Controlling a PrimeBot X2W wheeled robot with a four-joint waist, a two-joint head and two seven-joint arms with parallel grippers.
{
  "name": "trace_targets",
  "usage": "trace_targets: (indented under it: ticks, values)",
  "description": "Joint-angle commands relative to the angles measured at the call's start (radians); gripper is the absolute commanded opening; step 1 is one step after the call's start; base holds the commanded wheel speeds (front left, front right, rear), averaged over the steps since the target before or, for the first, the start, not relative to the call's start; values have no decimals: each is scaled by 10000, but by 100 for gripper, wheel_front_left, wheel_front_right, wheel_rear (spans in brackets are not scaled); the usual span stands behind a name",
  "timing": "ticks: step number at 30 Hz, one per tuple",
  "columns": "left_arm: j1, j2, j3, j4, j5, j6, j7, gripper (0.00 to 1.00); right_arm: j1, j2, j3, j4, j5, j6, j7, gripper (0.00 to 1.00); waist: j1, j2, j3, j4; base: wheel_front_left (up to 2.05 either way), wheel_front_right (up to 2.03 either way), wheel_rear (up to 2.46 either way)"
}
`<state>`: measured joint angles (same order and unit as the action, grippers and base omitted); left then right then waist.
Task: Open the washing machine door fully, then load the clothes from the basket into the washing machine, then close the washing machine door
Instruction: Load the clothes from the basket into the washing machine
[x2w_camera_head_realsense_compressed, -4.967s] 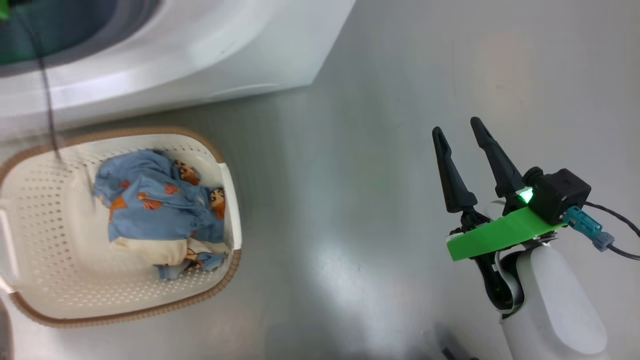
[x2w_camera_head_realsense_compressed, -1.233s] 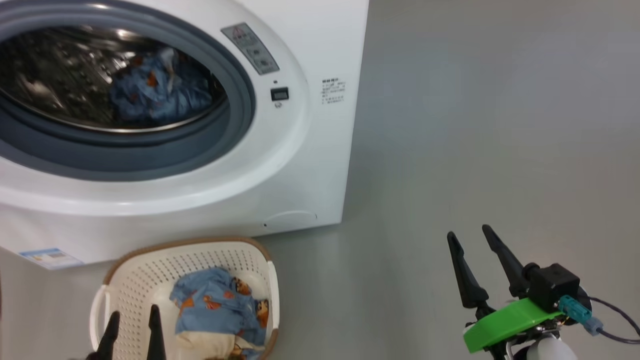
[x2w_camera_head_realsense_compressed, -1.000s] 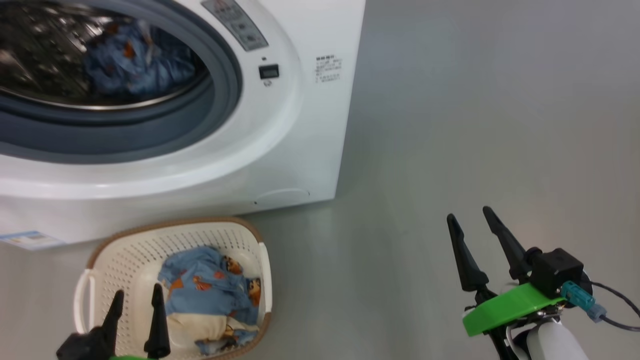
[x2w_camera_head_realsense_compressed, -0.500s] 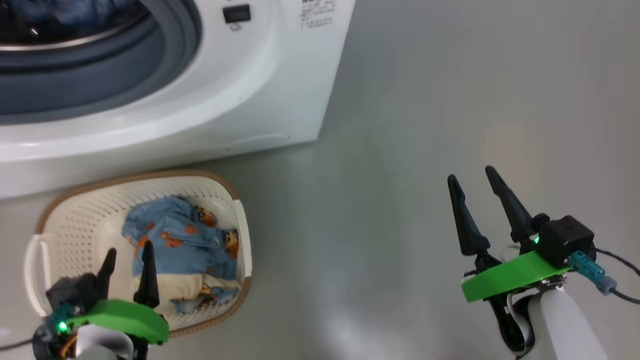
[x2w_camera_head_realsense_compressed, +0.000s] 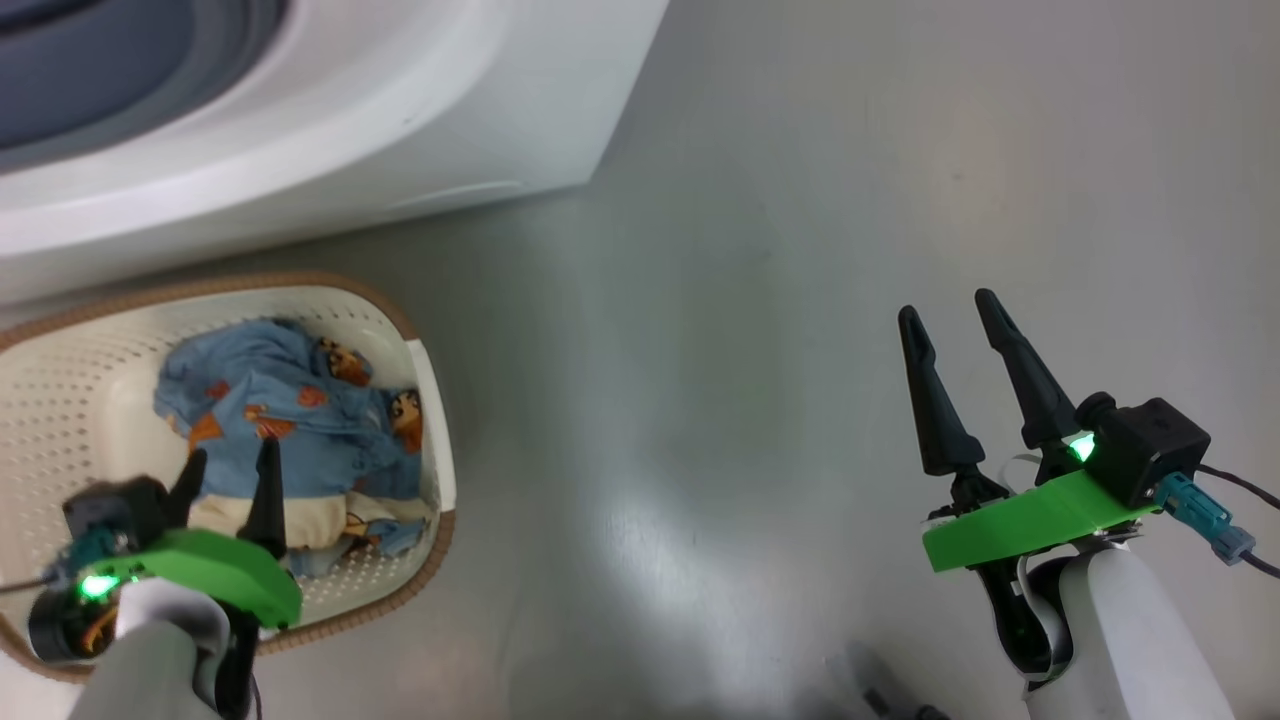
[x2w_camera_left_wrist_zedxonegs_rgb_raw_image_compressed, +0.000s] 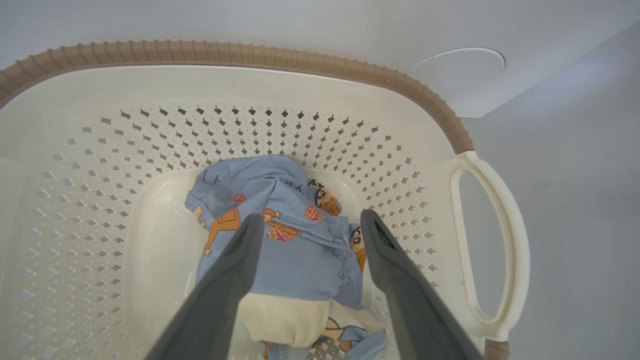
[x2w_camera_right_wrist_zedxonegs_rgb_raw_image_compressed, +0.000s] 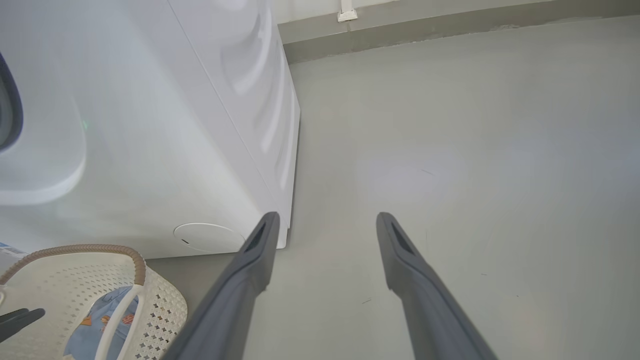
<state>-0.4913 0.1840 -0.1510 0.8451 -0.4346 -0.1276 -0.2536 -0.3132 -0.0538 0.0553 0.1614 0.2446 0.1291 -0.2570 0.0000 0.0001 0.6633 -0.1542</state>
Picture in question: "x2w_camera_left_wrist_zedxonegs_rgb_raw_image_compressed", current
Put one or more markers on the white front-load washing machine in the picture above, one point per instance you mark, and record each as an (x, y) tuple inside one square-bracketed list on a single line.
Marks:
[(300, 25)]

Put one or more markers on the blue cartoon print garment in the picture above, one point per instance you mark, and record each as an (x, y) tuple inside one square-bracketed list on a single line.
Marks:
[(300, 260)]

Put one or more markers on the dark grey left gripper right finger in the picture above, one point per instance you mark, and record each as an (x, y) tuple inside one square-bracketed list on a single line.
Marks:
[(410, 310)]

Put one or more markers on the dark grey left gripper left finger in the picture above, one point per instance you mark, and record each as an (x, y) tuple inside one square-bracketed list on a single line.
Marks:
[(220, 300)]

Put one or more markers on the cream perforated laundry basket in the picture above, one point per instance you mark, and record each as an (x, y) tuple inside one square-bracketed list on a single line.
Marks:
[(75, 125)]

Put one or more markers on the round white filter cover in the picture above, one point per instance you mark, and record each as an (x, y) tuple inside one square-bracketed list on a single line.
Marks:
[(460, 80)]

